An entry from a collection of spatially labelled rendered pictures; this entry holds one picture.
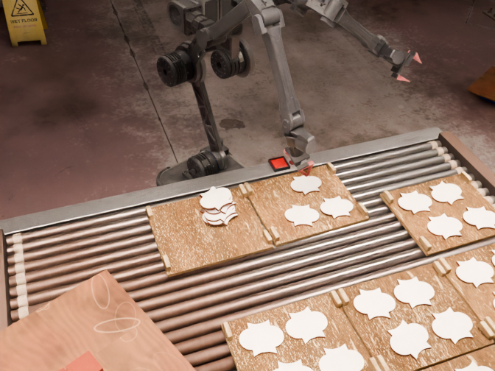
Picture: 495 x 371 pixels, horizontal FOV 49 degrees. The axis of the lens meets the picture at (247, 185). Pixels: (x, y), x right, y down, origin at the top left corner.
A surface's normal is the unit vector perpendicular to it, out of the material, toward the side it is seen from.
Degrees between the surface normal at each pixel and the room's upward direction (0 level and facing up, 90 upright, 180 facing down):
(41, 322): 0
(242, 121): 0
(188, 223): 0
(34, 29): 78
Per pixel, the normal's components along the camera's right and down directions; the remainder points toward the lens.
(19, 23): 0.27, 0.50
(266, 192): 0.04, -0.73
